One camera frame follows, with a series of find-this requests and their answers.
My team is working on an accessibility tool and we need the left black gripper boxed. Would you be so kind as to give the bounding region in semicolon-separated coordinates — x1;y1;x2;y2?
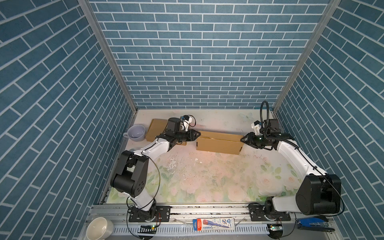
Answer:
173;129;201;143

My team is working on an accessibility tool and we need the brown cardboard box stack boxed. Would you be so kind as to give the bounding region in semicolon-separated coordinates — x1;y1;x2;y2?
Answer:
197;131;244;155

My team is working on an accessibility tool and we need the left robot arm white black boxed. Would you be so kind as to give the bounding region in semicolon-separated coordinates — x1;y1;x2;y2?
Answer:
110;115;201;222

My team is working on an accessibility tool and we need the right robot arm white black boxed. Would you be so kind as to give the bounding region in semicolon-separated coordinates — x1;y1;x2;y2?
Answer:
241;119;345;220

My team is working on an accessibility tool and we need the lavender mug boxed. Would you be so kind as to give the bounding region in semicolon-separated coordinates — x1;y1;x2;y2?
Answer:
123;125;147;142

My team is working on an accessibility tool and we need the toothpaste package red blue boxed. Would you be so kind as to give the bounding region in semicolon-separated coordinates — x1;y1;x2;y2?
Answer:
193;218;235;231

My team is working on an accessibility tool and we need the right controller board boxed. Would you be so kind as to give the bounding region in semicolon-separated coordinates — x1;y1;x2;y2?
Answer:
267;224;284;240

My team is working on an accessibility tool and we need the controller board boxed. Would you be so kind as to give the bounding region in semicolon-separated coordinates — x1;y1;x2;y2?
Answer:
137;225;158;240
267;224;284;240

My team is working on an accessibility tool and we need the left controller board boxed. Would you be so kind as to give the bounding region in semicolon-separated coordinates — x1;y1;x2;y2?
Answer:
137;225;158;240

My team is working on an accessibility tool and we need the blue stapler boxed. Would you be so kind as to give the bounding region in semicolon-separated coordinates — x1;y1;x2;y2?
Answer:
298;216;335;233

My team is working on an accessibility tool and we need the white bowl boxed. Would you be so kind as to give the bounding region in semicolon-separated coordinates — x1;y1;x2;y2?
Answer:
86;217;114;240

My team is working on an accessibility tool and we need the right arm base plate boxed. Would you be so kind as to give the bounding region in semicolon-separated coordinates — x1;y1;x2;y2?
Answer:
248;204;291;222

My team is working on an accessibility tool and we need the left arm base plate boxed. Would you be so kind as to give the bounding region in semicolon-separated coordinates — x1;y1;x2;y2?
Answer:
128;205;171;223

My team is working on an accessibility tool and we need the aluminium rail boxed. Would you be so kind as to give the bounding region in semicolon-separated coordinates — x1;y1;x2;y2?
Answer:
79;203;342;240

